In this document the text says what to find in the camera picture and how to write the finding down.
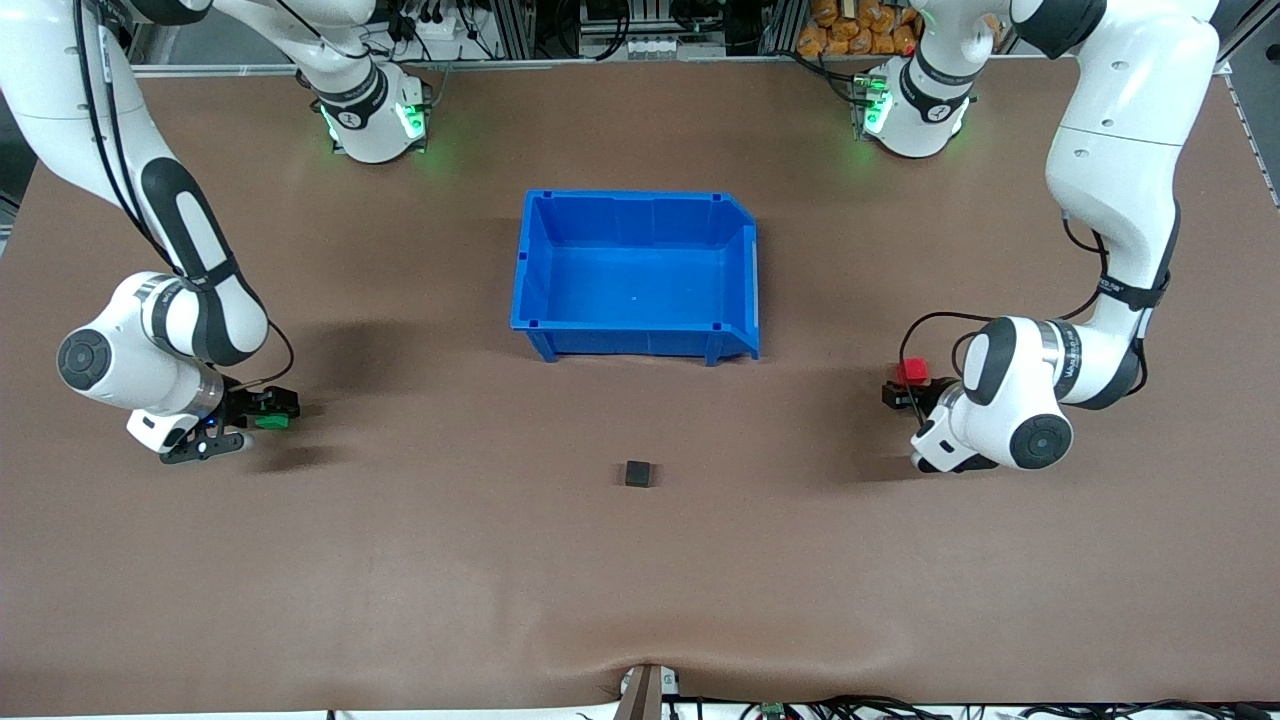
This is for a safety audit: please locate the brown table mat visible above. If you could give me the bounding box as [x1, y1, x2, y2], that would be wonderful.
[0, 55, 1280, 717]

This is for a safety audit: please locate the upright aluminium frame post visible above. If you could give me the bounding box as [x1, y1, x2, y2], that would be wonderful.
[760, 0, 807, 57]
[493, 0, 537, 59]

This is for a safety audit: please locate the bag of orange snacks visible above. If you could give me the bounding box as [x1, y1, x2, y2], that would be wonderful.
[797, 0, 1001, 58]

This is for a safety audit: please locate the black floor cable bundle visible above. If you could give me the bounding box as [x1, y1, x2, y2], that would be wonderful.
[740, 694, 1280, 720]

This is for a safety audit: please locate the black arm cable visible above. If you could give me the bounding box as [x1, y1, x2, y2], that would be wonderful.
[72, 0, 298, 393]
[898, 205, 1183, 401]

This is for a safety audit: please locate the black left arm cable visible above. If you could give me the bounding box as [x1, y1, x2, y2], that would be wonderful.
[898, 205, 1183, 401]

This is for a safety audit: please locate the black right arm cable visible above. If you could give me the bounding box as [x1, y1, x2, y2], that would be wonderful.
[72, 0, 298, 393]

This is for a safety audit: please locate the white power strip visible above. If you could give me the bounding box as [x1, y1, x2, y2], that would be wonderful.
[400, 5, 473, 43]

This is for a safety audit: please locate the silver table edge rail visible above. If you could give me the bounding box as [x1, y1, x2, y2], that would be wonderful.
[130, 56, 1076, 78]

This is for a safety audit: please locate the blue plastic storage bin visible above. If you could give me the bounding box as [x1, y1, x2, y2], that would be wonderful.
[510, 188, 763, 367]

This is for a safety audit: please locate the slanted aluminium frame strut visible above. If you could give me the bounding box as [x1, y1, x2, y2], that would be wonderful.
[1215, 0, 1280, 73]

